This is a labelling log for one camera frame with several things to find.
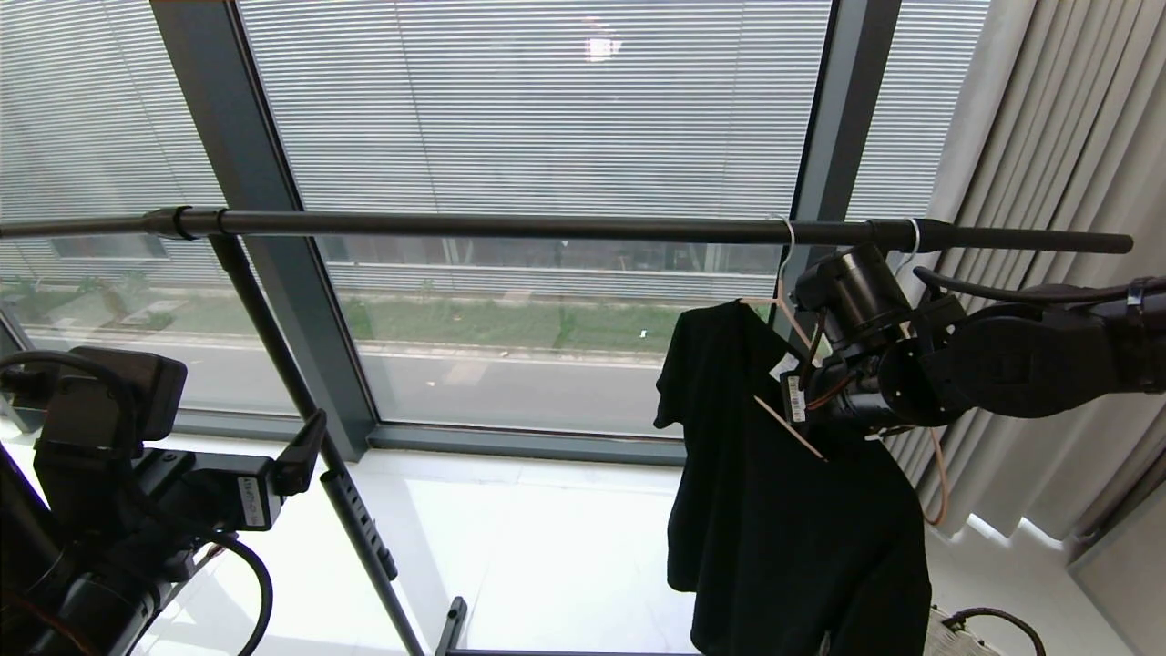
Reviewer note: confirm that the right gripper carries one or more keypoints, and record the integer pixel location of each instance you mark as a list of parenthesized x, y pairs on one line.
[(852, 405)]

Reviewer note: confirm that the white laundry basket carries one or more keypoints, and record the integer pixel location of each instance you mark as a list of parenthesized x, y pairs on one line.
[(956, 638)]

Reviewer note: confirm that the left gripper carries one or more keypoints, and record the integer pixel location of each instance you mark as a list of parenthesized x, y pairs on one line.
[(209, 497)]

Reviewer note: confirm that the window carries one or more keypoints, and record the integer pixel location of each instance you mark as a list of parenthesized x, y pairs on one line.
[(547, 109)]

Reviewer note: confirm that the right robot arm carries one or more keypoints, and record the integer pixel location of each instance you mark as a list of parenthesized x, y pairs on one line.
[(1029, 355)]

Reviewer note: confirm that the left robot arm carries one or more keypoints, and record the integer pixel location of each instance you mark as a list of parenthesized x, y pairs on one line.
[(55, 565)]

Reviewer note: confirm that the beige curtain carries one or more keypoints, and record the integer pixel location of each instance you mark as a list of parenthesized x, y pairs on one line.
[(1048, 137)]

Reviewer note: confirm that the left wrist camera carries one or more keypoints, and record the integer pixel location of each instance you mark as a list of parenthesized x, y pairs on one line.
[(109, 392)]

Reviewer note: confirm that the pink clothes hanger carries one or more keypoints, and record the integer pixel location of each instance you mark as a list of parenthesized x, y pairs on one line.
[(940, 483), (785, 314)]

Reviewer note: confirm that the black garment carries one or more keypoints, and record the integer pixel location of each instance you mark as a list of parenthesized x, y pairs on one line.
[(783, 528)]

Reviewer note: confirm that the black clothes rack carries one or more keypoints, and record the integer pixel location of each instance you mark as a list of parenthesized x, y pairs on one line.
[(547, 226)]

